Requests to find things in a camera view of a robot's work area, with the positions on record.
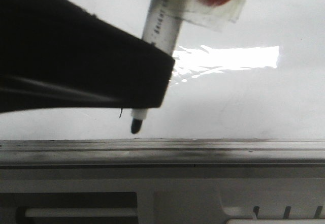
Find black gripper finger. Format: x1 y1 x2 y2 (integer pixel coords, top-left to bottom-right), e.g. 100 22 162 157
1 0 174 112

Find white black whiteboard marker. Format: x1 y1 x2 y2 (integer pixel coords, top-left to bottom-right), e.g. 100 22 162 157
130 0 190 135

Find grey metal whiteboard tray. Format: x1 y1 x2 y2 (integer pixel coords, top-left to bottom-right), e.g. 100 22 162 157
1 139 324 166

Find white whiteboard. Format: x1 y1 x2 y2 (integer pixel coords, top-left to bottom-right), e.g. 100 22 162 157
1 0 324 140

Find white plastic furniture below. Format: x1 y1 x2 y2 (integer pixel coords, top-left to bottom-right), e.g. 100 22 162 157
1 166 324 223

